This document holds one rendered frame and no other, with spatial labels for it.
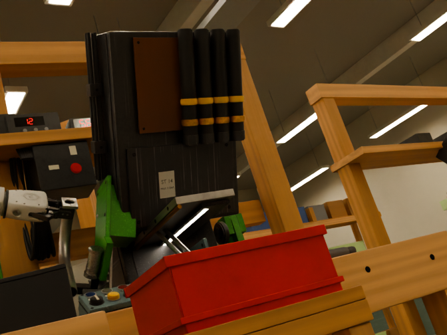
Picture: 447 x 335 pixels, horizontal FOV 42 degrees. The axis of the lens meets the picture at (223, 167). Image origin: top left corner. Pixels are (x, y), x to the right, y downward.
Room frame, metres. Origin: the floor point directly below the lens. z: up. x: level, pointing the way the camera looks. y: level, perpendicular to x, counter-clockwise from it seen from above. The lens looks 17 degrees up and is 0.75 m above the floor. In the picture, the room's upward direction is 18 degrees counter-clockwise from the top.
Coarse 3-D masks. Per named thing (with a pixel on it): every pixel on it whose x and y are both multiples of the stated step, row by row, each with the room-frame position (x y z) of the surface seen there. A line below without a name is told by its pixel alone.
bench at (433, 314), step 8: (424, 296) 1.67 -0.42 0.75; (432, 296) 1.64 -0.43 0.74; (440, 296) 1.62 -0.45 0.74; (424, 304) 1.68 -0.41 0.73; (432, 304) 1.65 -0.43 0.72; (440, 304) 1.63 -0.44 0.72; (432, 312) 1.66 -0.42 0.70; (440, 312) 1.64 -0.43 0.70; (432, 320) 1.67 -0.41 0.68; (440, 320) 1.65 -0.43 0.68; (440, 328) 1.66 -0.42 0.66
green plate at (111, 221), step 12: (108, 180) 1.41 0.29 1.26; (108, 192) 1.41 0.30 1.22; (96, 204) 1.50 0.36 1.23; (108, 204) 1.40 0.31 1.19; (108, 216) 1.40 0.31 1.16; (120, 216) 1.43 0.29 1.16; (96, 228) 1.48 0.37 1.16; (108, 228) 1.40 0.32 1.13; (120, 228) 1.42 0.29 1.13; (132, 228) 1.44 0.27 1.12; (96, 240) 1.47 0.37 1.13; (120, 240) 1.45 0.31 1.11; (132, 240) 1.46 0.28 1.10
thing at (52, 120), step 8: (48, 112) 1.64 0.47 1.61; (56, 112) 1.65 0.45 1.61; (8, 120) 1.57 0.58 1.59; (16, 120) 1.58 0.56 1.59; (24, 120) 1.60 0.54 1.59; (32, 120) 1.61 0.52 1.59; (40, 120) 1.62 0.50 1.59; (48, 120) 1.63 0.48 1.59; (56, 120) 1.65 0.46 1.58; (8, 128) 1.57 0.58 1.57; (16, 128) 1.58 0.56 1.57; (24, 128) 1.59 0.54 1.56; (32, 128) 1.61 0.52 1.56; (40, 128) 1.62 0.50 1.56; (48, 128) 1.62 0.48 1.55; (56, 128) 1.64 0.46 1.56
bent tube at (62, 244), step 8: (64, 200) 1.47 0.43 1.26; (72, 200) 1.48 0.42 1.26; (64, 208) 1.45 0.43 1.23; (72, 208) 1.45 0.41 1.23; (64, 224) 1.49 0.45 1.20; (64, 232) 1.50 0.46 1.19; (64, 240) 1.51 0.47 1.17; (64, 248) 1.50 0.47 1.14; (64, 256) 1.49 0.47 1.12; (72, 272) 1.44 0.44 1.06; (72, 280) 1.40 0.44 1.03; (72, 288) 1.42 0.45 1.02
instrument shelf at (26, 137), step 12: (24, 132) 1.56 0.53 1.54; (36, 132) 1.58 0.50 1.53; (48, 132) 1.60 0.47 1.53; (60, 132) 1.62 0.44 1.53; (72, 132) 1.64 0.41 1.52; (84, 132) 1.66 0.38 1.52; (0, 144) 1.53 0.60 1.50; (12, 144) 1.54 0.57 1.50; (24, 144) 1.57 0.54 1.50; (36, 144) 1.59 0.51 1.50; (0, 156) 1.60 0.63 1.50; (12, 156) 1.62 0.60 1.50
